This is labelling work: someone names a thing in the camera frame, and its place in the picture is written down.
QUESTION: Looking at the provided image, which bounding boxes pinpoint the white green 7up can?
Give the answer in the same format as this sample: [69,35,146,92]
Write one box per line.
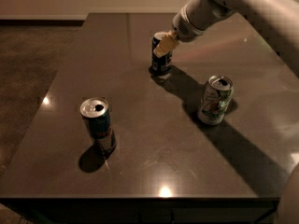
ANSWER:
[197,76,234,125]

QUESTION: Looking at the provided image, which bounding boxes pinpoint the blue silver red bull can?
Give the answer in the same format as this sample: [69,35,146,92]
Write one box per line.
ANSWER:
[80,97,116,156]

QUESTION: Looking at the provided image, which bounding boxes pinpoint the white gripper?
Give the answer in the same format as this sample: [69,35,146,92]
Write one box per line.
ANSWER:
[153,0,235,58]

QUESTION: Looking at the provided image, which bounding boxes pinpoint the blue pepsi can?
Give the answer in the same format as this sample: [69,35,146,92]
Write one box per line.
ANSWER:
[150,32,172,75]

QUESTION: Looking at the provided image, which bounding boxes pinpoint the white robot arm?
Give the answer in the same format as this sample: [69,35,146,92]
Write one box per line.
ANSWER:
[154,0,299,76]

